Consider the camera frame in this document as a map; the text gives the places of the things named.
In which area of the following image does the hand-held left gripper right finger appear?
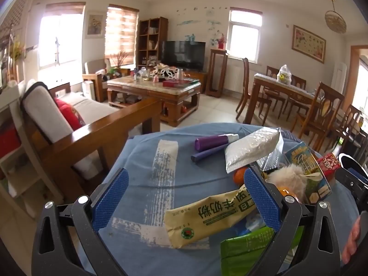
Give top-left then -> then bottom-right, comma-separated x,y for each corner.
244,167 -> 341,276

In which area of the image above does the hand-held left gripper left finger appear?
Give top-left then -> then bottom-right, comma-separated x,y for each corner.
31,167 -> 130,276

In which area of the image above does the clear plastic tray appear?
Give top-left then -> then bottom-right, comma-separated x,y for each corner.
250,134 -> 286,176

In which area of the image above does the beige powder packet green label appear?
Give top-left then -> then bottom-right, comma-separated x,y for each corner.
164,188 -> 251,249

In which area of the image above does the person's right hand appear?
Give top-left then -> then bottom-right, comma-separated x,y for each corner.
342,215 -> 364,265

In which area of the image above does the small red carton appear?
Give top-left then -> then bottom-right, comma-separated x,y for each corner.
317,153 -> 341,176

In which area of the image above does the white fluffy wad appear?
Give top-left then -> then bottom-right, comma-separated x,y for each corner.
266,164 -> 307,204

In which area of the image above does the orange fruit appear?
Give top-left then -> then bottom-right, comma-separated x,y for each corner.
233,167 -> 248,185

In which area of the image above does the blue printed cloth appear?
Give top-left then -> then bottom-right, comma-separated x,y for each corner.
76,122 -> 363,276

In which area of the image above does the silver foil packet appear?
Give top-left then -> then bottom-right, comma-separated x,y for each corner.
225,127 -> 284,174

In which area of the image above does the teal drink carton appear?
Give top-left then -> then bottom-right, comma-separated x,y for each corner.
284,141 -> 333,205

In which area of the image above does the wooden dining chair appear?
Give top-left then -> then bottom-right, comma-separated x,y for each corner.
290,82 -> 345,150
290,75 -> 308,104
331,103 -> 363,151
235,57 -> 272,121
266,66 -> 288,104

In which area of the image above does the wooden sofa with white cushions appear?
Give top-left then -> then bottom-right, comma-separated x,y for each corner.
19,81 -> 163,205

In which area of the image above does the purple stick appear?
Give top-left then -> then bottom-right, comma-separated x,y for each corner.
191,144 -> 230,163

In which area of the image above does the purple tube with white cap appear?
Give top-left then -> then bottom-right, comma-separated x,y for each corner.
195,134 -> 239,152

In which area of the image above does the red cushion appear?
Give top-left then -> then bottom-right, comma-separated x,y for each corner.
55,98 -> 86,132

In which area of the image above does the white standing air conditioner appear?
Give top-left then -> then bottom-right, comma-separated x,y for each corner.
333,61 -> 347,96

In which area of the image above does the wooden dining table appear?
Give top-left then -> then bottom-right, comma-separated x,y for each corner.
244,73 -> 327,126

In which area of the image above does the wooden coffee table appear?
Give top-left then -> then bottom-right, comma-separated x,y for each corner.
107,74 -> 201,127

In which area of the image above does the clear plastic bag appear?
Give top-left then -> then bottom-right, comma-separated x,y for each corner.
276,64 -> 293,85

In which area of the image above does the wooden armchair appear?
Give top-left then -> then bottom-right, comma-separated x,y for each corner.
82,58 -> 132,103

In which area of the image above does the wooden television cabinet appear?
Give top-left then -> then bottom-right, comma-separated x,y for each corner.
184,70 -> 208,94

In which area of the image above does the wooden plant stand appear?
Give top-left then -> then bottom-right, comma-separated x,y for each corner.
205,49 -> 228,98

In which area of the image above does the white openwork tray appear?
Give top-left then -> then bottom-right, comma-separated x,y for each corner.
152,64 -> 179,80

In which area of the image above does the wide framed floral picture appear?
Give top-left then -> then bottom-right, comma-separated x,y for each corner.
291,24 -> 327,64

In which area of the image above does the black television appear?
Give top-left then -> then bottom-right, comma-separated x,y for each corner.
160,40 -> 206,72

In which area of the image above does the red vase with flowers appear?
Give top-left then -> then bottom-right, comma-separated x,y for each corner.
212,32 -> 227,50

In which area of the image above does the wooden bookshelf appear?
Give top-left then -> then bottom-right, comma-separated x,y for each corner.
137,17 -> 169,68

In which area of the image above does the woven pendant lamp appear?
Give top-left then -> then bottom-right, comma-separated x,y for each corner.
325,0 -> 348,34

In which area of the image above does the striped window blind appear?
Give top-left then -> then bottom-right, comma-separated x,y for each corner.
105,4 -> 140,60

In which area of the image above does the framed flower picture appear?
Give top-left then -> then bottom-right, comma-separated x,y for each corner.
85,11 -> 106,39

